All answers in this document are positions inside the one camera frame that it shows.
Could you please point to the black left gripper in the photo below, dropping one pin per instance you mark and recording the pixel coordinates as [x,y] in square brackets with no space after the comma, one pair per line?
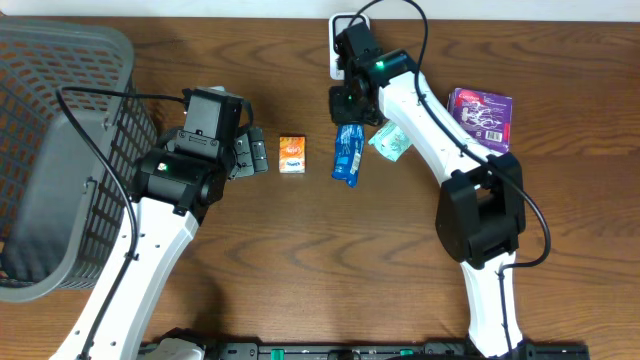
[245,151]

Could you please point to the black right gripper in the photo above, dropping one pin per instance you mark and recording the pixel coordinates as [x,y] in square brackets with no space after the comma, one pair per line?
[339,115]

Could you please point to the blue cookie pack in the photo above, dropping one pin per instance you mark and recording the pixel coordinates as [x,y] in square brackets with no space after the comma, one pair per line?
[349,144]

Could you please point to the small orange box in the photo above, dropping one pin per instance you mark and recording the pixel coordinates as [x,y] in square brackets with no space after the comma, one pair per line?
[292,155]

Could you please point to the light green wipes pack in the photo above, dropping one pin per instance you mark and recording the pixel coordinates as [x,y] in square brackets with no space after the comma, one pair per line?
[390,141]

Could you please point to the red purple pad pack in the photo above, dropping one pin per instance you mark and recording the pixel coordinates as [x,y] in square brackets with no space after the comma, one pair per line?
[487,117]

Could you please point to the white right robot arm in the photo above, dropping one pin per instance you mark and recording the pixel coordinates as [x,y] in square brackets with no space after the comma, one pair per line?
[480,213]

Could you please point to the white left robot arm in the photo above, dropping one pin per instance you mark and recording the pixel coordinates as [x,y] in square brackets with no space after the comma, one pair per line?
[174,185]

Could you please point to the white barcode scanner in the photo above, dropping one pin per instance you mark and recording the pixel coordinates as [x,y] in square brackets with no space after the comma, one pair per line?
[336,24]

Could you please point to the grey plastic basket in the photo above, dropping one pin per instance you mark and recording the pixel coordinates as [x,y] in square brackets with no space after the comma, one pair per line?
[70,132]

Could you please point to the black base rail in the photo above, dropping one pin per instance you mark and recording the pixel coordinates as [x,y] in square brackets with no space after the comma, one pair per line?
[174,348]

